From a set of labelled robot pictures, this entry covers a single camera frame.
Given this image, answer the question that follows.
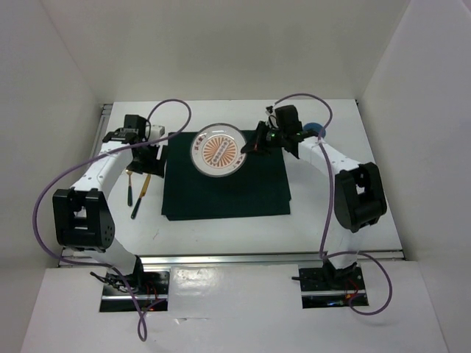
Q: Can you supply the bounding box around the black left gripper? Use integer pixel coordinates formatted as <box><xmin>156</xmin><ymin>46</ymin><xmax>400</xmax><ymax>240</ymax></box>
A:
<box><xmin>126</xmin><ymin>140</ymin><xmax>169</xmax><ymax>178</ymax></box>

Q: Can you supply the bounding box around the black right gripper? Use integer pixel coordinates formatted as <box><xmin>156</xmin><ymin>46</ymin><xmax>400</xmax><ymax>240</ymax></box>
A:
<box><xmin>241</xmin><ymin>121</ymin><xmax>287</xmax><ymax>156</ymax></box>

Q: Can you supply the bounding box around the gold knife green handle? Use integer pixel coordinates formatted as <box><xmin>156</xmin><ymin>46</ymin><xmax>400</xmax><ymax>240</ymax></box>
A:
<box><xmin>130</xmin><ymin>174</ymin><xmax>152</xmax><ymax>220</ymax></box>

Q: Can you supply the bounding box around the white plate orange sunburst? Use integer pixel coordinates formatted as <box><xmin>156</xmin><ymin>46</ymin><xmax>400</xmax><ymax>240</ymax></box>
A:
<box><xmin>190</xmin><ymin>123</ymin><xmax>247</xmax><ymax>178</ymax></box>

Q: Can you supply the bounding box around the dark green cloth placemat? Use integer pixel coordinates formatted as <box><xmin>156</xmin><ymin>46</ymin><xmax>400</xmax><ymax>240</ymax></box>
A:
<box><xmin>161</xmin><ymin>132</ymin><xmax>291</xmax><ymax>221</ymax></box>

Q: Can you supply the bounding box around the blue plastic cup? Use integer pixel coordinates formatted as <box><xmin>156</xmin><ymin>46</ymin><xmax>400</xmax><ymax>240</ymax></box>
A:
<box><xmin>303</xmin><ymin>122</ymin><xmax>326</xmax><ymax>138</ymax></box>

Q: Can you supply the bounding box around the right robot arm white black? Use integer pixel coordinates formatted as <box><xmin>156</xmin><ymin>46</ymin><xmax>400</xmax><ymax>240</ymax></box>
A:
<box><xmin>241</xmin><ymin>105</ymin><xmax>387</xmax><ymax>288</ymax></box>

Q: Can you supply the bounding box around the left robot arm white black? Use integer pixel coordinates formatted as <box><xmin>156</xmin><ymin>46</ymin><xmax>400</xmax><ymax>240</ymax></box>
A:
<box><xmin>52</xmin><ymin>115</ymin><xmax>168</xmax><ymax>293</ymax></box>

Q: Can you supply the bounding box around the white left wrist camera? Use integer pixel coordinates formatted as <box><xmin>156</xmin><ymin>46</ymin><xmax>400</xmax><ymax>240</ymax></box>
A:
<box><xmin>146</xmin><ymin>124</ymin><xmax>165</xmax><ymax>141</ymax></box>

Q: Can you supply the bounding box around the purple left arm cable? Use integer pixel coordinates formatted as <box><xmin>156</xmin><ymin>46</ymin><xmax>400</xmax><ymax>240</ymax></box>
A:
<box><xmin>32</xmin><ymin>99</ymin><xmax>193</xmax><ymax>341</ymax></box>

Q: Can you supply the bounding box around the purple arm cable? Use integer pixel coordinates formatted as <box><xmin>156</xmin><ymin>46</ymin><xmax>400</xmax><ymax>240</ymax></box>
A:
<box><xmin>272</xmin><ymin>93</ymin><xmax>393</xmax><ymax>317</ymax></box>
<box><xmin>32</xmin><ymin>99</ymin><xmax>193</xmax><ymax>341</ymax></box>

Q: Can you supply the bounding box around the aluminium left side rail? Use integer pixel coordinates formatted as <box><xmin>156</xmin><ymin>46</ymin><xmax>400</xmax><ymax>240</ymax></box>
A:
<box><xmin>94</xmin><ymin>104</ymin><xmax>113</xmax><ymax>149</ymax></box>

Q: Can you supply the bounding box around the aluminium front table rail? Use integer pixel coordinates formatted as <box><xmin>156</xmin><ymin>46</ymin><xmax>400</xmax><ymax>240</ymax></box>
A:
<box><xmin>62</xmin><ymin>248</ymin><xmax>405</xmax><ymax>271</ymax></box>

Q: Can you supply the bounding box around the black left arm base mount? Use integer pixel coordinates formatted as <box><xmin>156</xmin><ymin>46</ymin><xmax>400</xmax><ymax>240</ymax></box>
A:
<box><xmin>90</xmin><ymin>271</ymin><xmax>170</xmax><ymax>313</ymax></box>

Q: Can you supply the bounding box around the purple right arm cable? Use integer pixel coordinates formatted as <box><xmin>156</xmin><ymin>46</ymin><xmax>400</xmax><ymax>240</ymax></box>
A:
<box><xmin>272</xmin><ymin>93</ymin><xmax>393</xmax><ymax>317</ymax></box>

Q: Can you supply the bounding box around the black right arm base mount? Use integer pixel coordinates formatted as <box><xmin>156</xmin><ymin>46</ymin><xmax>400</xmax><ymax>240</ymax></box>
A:
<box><xmin>291</xmin><ymin>267</ymin><xmax>369</xmax><ymax>309</ymax></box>

